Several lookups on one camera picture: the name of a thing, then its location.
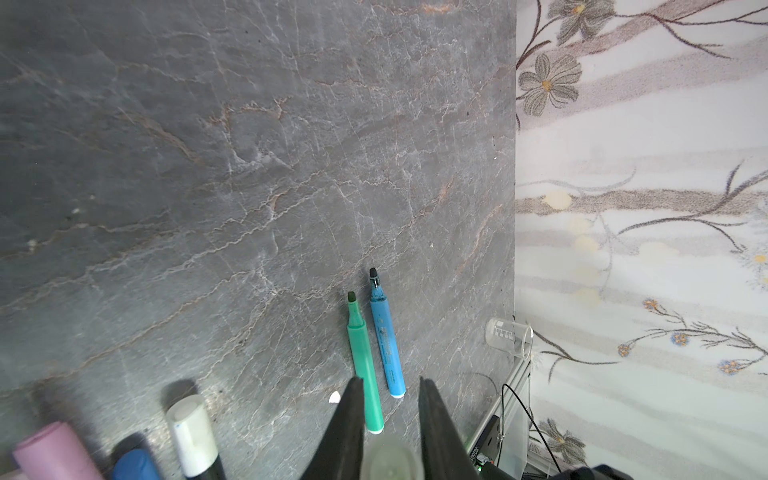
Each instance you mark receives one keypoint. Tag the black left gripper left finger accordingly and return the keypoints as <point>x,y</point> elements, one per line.
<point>340,452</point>

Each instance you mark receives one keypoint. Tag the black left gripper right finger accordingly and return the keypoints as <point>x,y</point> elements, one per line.
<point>442,451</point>

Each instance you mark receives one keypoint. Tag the translucent yellow highlighter cap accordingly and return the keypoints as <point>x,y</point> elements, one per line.
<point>390,458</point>

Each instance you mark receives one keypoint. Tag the green highlighter marker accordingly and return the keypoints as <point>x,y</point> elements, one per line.
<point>363,364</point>

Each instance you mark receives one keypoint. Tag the blue highlighter marker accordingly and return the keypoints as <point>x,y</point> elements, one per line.
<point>386,337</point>

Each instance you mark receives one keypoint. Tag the blue capped pen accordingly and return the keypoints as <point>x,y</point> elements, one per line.
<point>136,464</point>

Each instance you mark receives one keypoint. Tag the purple capped pink pen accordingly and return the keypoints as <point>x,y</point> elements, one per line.
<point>55,452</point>

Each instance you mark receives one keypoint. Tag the clear plastic beaker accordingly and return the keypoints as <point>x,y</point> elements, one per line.
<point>510,337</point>

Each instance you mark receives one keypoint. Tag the black marker white cap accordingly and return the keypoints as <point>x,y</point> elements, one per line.
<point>193,439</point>

